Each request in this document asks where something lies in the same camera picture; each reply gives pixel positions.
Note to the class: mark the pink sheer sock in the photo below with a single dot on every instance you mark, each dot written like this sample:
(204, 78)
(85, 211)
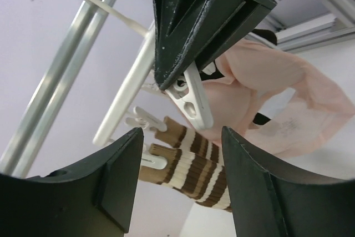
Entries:
(252, 74)

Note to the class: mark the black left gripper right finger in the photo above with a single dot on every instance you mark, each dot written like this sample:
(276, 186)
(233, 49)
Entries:
(270, 197)

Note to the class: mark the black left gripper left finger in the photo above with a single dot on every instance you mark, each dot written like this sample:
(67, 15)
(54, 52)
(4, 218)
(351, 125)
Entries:
(92, 197)

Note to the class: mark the brown white striped sock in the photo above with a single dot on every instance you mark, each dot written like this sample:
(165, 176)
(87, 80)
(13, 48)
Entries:
(180, 136)

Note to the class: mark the aluminium top crossbar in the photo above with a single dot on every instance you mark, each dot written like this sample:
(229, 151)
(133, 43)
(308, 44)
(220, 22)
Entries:
(51, 92)

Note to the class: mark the black hanging sock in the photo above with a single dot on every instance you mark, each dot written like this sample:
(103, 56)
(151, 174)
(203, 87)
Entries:
(268, 35)

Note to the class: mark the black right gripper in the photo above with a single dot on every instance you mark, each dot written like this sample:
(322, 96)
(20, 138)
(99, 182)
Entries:
(198, 31)

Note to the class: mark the white plastic clip hanger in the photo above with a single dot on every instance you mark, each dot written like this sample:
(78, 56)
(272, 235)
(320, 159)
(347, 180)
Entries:
(190, 98)

